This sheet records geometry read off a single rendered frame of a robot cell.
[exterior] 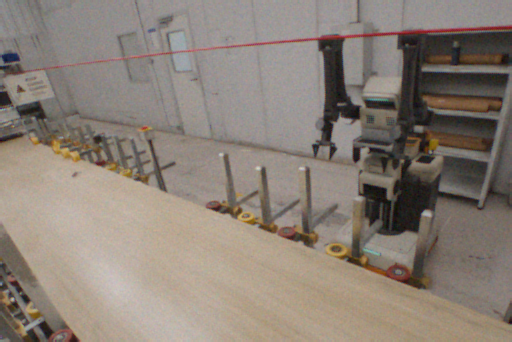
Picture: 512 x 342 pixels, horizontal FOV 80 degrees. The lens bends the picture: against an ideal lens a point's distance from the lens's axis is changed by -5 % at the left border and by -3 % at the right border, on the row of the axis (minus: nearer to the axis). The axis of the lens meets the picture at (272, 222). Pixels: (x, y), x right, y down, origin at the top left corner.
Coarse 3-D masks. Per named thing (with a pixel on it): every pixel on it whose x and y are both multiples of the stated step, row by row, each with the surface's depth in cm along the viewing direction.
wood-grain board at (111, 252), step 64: (0, 192) 226; (64, 192) 210; (128, 192) 197; (64, 256) 143; (128, 256) 137; (192, 256) 132; (256, 256) 128; (320, 256) 123; (64, 320) 108; (128, 320) 105; (192, 320) 102; (256, 320) 100; (320, 320) 97; (384, 320) 94; (448, 320) 91
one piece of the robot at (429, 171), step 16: (432, 144) 213; (416, 160) 214; (432, 160) 211; (432, 176) 206; (432, 192) 215; (368, 208) 249; (384, 208) 235; (400, 208) 231; (416, 208) 222; (432, 208) 229; (384, 224) 238; (400, 224) 235; (416, 224) 228
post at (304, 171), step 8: (304, 168) 128; (304, 176) 130; (304, 184) 132; (304, 192) 134; (304, 200) 136; (304, 208) 138; (304, 216) 141; (304, 224) 143; (312, 224) 144; (304, 232) 145; (312, 248) 151
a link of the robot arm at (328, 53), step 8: (336, 40) 156; (320, 48) 163; (328, 48) 163; (336, 48) 158; (328, 56) 162; (328, 64) 164; (328, 72) 166; (328, 80) 168; (328, 88) 171; (328, 96) 173; (328, 104) 176; (336, 104) 177; (328, 112) 179
